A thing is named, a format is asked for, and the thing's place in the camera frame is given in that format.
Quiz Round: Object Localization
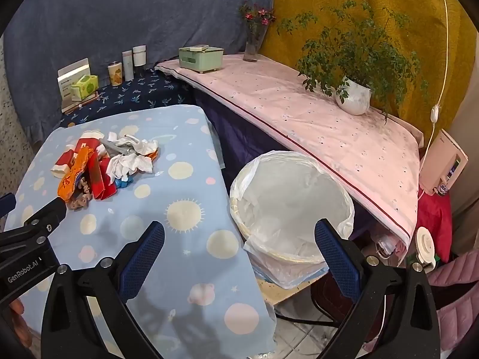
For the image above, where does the white tissue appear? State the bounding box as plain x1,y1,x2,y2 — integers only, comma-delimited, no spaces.
106,153,155,181

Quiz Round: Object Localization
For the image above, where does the dark blue floral cloth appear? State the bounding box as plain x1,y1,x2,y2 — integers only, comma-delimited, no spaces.
58,68,196,128

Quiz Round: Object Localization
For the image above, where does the white appliance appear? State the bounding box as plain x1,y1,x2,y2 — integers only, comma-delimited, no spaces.
419,129,469,196

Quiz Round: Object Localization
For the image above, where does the white cable with switch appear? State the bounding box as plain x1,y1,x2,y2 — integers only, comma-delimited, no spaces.
426,0,450,196

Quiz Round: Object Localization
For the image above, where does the white cardboard box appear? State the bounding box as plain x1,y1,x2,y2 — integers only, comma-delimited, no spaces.
57,58,93,113

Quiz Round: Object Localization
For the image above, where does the pink padded jacket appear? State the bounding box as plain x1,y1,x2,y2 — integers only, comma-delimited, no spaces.
427,246,479,345

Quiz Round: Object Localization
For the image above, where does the yellow printed can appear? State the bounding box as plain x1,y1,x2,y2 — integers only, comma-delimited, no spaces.
107,62,124,86

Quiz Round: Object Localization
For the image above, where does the blue-grey hanging cloth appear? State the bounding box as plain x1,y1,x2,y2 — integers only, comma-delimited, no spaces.
2,0,278,146

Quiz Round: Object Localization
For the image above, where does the pink sheet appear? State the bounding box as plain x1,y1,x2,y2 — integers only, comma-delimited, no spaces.
155,54,422,246

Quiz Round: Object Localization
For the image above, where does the brown patterned wrapper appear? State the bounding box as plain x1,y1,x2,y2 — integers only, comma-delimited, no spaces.
67,184,91,211

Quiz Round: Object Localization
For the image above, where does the white jar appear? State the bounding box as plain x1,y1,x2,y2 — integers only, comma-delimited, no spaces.
132,45,147,76

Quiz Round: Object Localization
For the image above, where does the beige wooden board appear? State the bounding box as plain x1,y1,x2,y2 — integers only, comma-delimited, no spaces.
258,269,331,306

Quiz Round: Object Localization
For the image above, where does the orange snack wrapper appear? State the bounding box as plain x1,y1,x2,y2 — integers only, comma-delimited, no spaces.
57,146,95,205

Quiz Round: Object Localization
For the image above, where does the light blue planet-print blanket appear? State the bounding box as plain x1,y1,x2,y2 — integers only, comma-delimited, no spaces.
4,105,278,359

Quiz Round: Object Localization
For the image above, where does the brown notebook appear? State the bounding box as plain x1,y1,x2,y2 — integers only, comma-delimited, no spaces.
60,90,100,115

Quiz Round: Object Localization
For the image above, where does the white round plastic device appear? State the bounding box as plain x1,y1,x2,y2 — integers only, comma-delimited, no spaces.
416,226,436,270

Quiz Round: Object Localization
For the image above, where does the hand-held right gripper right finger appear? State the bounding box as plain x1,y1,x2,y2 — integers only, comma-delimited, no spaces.
313,217,441,359

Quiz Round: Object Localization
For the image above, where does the red and white paper cup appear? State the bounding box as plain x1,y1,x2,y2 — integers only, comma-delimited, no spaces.
51,131,106,179

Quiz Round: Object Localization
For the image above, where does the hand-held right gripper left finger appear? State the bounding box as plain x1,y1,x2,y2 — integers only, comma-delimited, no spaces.
41,220,166,359

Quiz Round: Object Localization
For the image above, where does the red paper carton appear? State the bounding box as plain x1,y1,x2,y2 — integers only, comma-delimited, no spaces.
87,153,117,201

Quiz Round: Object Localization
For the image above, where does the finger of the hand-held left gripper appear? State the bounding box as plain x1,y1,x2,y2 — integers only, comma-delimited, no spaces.
0,193,16,220
0,196,67,249

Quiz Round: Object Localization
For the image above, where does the green tissue pack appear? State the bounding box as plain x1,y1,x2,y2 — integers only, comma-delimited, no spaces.
70,74,99,102

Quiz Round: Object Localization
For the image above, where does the green plant in white pot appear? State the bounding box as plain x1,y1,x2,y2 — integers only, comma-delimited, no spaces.
276,0,429,125

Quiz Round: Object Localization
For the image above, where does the pale green box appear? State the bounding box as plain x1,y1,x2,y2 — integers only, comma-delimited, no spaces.
178,44,225,74

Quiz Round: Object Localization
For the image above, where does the dark purple cloth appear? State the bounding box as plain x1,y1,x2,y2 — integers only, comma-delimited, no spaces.
192,89,375,233

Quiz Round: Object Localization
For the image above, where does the slim white bottle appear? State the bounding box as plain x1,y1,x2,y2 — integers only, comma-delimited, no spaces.
122,50,135,82

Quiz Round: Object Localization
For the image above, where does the grey cloth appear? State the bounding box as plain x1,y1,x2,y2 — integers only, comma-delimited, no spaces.
99,138,132,156

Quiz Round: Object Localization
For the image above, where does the glass vase with red flowers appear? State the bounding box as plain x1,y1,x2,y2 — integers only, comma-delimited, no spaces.
239,2,277,63

